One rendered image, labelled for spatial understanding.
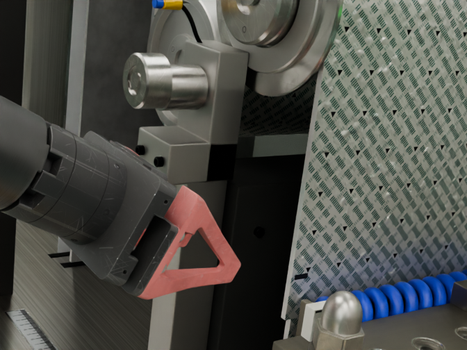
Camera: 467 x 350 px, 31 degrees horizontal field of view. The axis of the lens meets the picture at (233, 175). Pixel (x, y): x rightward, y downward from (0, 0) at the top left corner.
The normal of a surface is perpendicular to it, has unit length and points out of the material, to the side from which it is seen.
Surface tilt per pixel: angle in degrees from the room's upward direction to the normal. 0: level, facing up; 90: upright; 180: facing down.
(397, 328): 0
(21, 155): 76
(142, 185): 62
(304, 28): 90
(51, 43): 90
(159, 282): 101
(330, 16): 90
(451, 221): 90
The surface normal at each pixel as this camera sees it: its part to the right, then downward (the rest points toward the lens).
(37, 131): 0.73, -0.43
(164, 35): -0.83, 0.07
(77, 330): 0.12, -0.95
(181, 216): -0.68, -0.39
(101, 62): 0.54, 0.31
